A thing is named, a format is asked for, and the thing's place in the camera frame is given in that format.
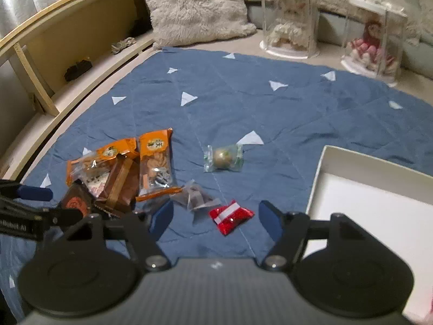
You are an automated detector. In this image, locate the coiled rope bundle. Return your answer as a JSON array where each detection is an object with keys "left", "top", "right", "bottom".
[{"left": 111, "top": 37, "right": 137, "bottom": 56}]

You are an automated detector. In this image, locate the dark packet with orange circle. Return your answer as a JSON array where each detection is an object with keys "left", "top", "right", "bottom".
[{"left": 57, "top": 180, "right": 99, "bottom": 220}]

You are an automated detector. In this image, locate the clear case with cream doll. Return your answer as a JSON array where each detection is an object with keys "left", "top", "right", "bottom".
[{"left": 259, "top": 0, "right": 321, "bottom": 58}]

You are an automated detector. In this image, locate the fluffy beige pillow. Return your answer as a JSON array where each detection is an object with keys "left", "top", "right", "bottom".
[{"left": 140, "top": 0, "right": 258, "bottom": 50}]

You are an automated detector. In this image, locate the clear green round snack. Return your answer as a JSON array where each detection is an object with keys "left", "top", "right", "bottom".
[{"left": 204, "top": 144, "right": 245, "bottom": 173}]

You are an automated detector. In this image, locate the cream dressed doll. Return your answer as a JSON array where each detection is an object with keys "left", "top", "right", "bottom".
[{"left": 269, "top": 2, "right": 314, "bottom": 50}]

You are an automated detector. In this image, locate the brown snack packet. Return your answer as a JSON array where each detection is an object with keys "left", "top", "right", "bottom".
[{"left": 95, "top": 154, "right": 141, "bottom": 212}]

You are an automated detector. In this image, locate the red packet with white stripe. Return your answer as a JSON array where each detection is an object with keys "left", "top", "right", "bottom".
[{"left": 209, "top": 201, "right": 255, "bottom": 236}]

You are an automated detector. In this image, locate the long orange snack packet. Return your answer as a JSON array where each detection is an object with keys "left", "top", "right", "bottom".
[{"left": 136, "top": 128, "right": 182, "bottom": 202}]

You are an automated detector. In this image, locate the small black object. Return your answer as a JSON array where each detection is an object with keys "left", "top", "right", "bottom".
[{"left": 64, "top": 60, "right": 93, "bottom": 82}]

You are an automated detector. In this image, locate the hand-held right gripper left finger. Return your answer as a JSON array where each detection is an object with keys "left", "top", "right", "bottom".
[{"left": 63, "top": 200, "right": 175, "bottom": 272}]

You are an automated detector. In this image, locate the red dressed doll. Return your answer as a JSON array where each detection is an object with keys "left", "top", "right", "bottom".
[{"left": 350, "top": 20, "right": 400, "bottom": 74}]

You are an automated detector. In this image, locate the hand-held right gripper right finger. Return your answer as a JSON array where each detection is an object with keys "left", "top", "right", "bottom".
[{"left": 259, "top": 200, "right": 372, "bottom": 272}]

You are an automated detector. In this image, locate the grey translucent snack packet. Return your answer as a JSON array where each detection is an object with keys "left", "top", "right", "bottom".
[{"left": 169, "top": 180, "right": 222, "bottom": 212}]

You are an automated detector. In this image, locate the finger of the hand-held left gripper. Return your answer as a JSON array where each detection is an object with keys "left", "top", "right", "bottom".
[
  {"left": 0, "top": 179, "right": 54, "bottom": 208},
  {"left": 34, "top": 207, "right": 89, "bottom": 230}
]

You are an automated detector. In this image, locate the wooden bedside shelf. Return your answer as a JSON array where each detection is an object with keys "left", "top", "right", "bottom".
[{"left": 0, "top": 0, "right": 159, "bottom": 181}]

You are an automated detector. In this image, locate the white cardboard box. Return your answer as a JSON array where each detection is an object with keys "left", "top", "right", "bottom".
[{"left": 303, "top": 145, "right": 433, "bottom": 323}]

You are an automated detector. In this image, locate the orange snack packet with cookies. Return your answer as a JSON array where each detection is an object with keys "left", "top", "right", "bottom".
[{"left": 66, "top": 138, "right": 140, "bottom": 187}]

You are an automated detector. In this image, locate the blue blanket with white triangles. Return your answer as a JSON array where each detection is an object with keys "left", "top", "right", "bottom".
[{"left": 0, "top": 47, "right": 433, "bottom": 325}]

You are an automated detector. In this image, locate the clear case with red doll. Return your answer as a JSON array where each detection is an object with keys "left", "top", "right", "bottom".
[{"left": 340, "top": 0, "right": 408, "bottom": 87}]

